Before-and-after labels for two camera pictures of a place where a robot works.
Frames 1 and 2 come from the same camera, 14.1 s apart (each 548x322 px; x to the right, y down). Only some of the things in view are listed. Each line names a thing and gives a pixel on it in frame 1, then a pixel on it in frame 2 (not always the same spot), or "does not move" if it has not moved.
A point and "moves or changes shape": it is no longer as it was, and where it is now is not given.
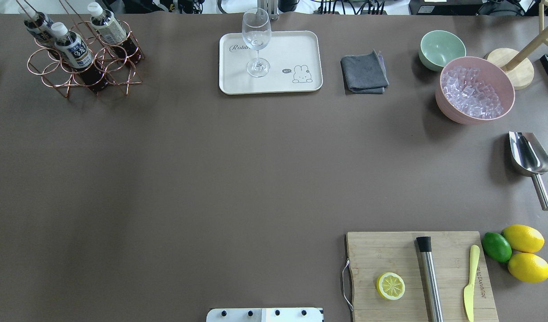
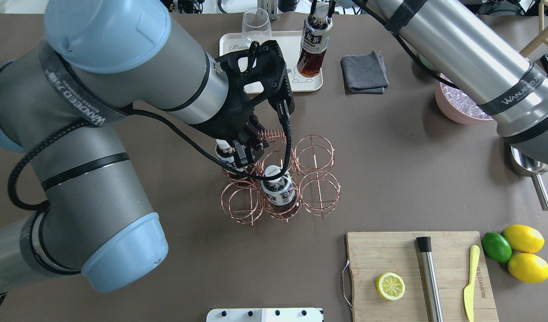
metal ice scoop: [529, 157] does not move
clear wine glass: [256, 31] does not move
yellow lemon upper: [524, 238] does not move
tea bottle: [38, 24] → [224, 152]
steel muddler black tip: [430, 280] does not move
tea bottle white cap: [111, 31] moves or changes shape
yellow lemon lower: [529, 267] does not move
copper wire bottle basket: [83, 56] moves or changes shape
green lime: [496, 247] does not move
